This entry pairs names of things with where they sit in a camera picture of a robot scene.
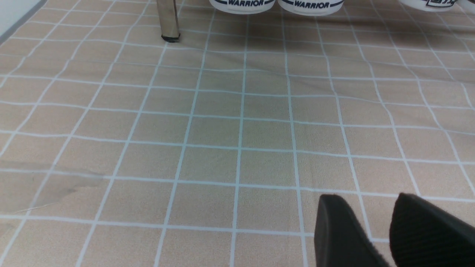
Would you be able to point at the navy canvas shoe right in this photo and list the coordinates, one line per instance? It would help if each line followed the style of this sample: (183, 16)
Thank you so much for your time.
(311, 7)

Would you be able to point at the black canvas sneaker left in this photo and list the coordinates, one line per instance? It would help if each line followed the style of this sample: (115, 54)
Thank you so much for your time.
(429, 5)

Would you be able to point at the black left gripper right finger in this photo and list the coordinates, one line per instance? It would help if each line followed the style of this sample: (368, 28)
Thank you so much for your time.
(424, 235)

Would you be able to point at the navy canvas shoe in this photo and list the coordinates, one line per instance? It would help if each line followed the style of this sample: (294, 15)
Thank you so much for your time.
(311, 7)
(242, 7)

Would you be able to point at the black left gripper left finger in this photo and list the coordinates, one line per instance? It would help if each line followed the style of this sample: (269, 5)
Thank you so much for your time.
(339, 239)

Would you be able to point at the stainless steel shoe rack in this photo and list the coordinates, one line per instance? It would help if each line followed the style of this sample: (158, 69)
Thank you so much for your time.
(167, 11)

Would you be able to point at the navy canvas shoe left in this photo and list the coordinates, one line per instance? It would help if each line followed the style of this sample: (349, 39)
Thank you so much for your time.
(242, 7)

